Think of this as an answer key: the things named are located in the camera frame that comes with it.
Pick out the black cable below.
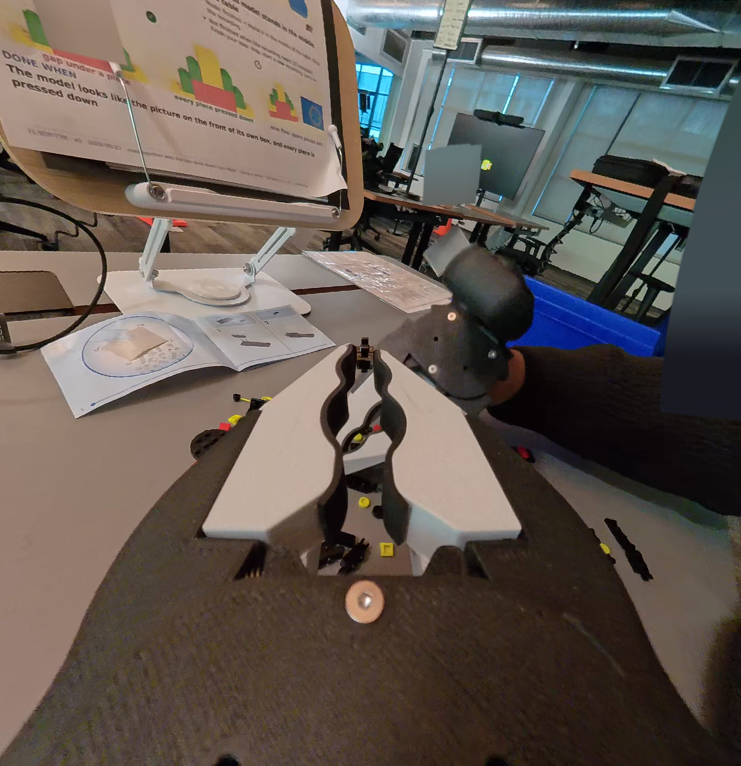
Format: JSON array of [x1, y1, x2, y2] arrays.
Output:
[[0, 196, 109, 355]]

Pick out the ceiling vent grille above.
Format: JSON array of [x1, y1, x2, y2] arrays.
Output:
[[666, 55, 741, 92]]

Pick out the wooden white document stand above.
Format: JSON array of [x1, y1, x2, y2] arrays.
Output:
[[0, 0, 366, 316]]

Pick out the person's right forearm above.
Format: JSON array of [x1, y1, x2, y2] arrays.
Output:
[[487, 344, 741, 518]]

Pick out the person's right hand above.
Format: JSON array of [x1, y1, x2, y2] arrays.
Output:
[[484, 349, 528, 414]]

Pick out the black bag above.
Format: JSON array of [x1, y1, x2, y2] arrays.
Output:
[[592, 154, 687, 188]]

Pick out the large dark monitor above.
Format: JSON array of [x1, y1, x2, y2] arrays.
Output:
[[445, 111, 546, 202]]

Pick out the long wooden office desk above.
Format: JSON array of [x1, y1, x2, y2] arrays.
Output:
[[363, 188, 551, 267]]

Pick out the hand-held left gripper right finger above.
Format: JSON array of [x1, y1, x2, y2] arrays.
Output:
[[372, 349, 524, 574]]

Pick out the wooden desk black legs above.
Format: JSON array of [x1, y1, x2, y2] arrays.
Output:
[[569, 169, 703, 309]]

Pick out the black office chair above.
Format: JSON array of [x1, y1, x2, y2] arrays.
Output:
[[505, 230, 565, 277]]

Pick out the silver ventilation duct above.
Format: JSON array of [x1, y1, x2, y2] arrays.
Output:
[[346, 0, 741, 38], [479, 45, 670, 81]]

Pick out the printed instruction sheet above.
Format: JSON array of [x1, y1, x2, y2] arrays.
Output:
[[0, 0, 348, 199]]

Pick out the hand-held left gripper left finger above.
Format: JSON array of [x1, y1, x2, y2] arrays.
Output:
[[200, 343, 358, 569]]

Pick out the hanging white sign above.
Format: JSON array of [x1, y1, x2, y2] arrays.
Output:
[[433, 0, 473, 51]]

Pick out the blue plastic bin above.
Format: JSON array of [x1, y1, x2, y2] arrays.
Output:
[[507, 274, 672, 360]]

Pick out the lego instruction booklet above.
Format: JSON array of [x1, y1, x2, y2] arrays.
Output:
[[40, 307, 336, 418]]

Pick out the pile of lego pieces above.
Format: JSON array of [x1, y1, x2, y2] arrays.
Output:
[[190, 392, 535, 569]]

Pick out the narrow black lego bar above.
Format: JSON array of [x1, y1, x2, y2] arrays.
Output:
[[604, 517, 654, 582]]

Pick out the clear plastic bag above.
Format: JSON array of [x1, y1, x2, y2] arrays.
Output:
[[302, 250, 454, 313]]

